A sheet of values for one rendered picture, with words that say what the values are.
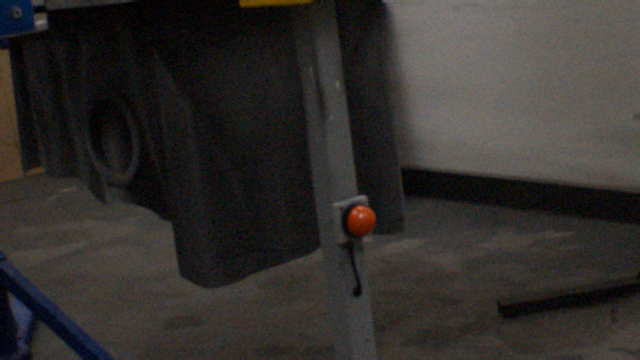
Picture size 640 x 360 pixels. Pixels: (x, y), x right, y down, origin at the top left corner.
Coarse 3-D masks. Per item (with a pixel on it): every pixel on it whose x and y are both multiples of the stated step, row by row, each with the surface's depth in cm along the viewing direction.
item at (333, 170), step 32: (256, 0) 155; (288, 0) 150; (320, 0) 150; (320, 32) 156; (320, 64) 156; (320, 96) 157; (320, 128) 158; (320, 160) 160; (352, 160) 160; (320, 192) 161; (352, 192) 161; (320, 224) 162; (352, 288) 162; (352, 320) 163; (352, 352) 163
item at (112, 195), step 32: (64, 32) 190; (96, 32) 181; (128, 32) 174; (32, 64) 201; (64, 64) 193; (96, 64) 183; (128, 64) 177; (32, 96) 207; (64, 96) 198; (96, 96) 185; (128, 96) 179; (32, 128) 211; (64, 128) 200; (96, 128) 190; (128, 128) 183; (32, 160) 213; (64, 160) 203; (96, 160) 189; (128, 160) 184; (96, 192) 196; (128, 192) 184; (160, 192) 182
